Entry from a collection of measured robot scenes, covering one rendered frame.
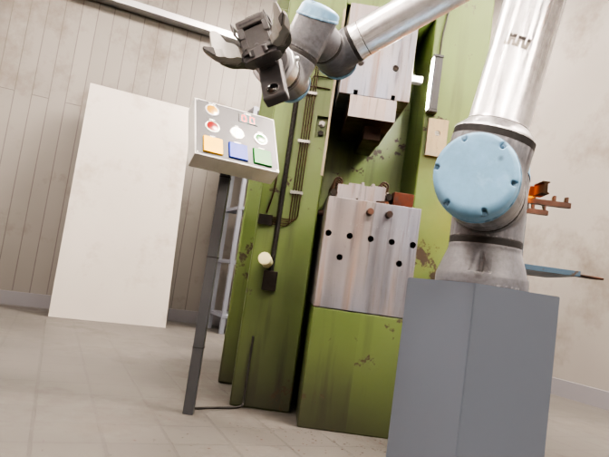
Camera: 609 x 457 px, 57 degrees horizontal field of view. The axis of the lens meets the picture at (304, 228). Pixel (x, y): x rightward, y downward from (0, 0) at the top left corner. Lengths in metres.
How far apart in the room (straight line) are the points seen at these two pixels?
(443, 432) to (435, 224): 1.51
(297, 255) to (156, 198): 2.95
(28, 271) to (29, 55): 1.94
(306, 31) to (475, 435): 0.88
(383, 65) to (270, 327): 1.21
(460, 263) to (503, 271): 0.08
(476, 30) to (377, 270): 1.22
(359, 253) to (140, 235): 3.15
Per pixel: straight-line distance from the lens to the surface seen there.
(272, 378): 2.47
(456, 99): 2.68
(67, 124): 5.68
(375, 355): 2.29
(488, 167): 1.01
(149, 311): 5.05
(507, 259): 1.19
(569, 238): 4.72
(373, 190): 2.35
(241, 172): 2.17
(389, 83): 2.48
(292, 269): 2.44
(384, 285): 2.27
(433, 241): 2.53
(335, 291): 2.25
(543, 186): 2.13
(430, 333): 1.19
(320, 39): 1.28
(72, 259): 5.03
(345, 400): 2.30
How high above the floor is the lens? 0.56
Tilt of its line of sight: 5 degrees up
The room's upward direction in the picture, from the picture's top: 8 degrees clockwise
